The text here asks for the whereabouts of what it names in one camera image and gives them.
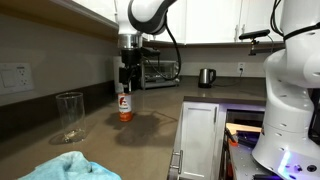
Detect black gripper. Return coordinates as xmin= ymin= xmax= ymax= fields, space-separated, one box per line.
xmin=118 ymin=48 xmax=143 ymax=95

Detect orange and white drink can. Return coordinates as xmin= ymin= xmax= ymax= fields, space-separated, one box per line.
xmin=117 ymin=92 xmax=134 ymax=123

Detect silver toaster oven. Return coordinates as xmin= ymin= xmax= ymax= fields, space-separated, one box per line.
xmin=139 ymin=59 xmax=181 ymax=91

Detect clear drinking glass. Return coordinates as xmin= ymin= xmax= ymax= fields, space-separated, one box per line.
xmin=55 ymin=91 xmax=87 ymax=145

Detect steel electric kettle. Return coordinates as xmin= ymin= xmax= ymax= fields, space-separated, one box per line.
xmin=197 ymin=67 xmax=218 ymax=89

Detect light blue cloth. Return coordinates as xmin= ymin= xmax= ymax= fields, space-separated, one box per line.
xmin=18 ymin=150 xmax=123 ymax=180

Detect white upper kitchen cabinets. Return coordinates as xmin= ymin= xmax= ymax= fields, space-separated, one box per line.
xmin=49 ymin=0 xmax=288 ymax=46

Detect wooden board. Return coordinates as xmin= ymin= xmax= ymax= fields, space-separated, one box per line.
xmin=225 ymin=122 xmax=263 ymax=135

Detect white perforated robot table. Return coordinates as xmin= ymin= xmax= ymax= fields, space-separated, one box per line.
xmin=229 ymin=143 xmax=320 ymax=180

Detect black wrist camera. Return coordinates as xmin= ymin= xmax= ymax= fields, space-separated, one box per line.
xmin=141 ymin=46 xmax=161 ymax=58

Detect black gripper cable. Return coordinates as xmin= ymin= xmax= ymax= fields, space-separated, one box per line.
xmin=142 ymin=12 xmax=183 ymax=82

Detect metal drawer handle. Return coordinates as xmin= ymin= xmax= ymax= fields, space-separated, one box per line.
xmin=169 ymin=149 xmax=185 ymax=175

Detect white wall outlet plate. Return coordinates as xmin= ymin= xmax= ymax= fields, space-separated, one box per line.
xmin=0 ymin=62 xmax=35 ymax=96

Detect small white wall outlet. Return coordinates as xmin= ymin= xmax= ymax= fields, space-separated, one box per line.
xmin=236 ymin=61 xmax=247 ymax=75

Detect black stereo camera on stand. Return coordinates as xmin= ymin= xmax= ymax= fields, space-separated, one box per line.
xmin=238 ymin=28 xmax=273 ymax=57

